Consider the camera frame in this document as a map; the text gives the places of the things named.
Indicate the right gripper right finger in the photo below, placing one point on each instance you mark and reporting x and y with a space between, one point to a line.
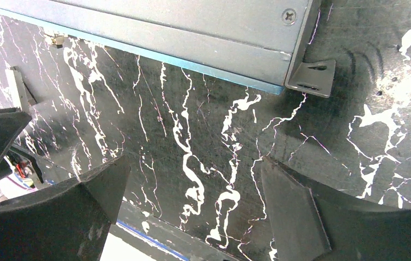
312 221

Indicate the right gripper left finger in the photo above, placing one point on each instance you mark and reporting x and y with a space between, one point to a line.
69 220

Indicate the small silver plug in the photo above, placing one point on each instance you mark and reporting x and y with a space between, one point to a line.
55 40

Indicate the large teal network switch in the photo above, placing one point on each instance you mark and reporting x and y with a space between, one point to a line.
259 44

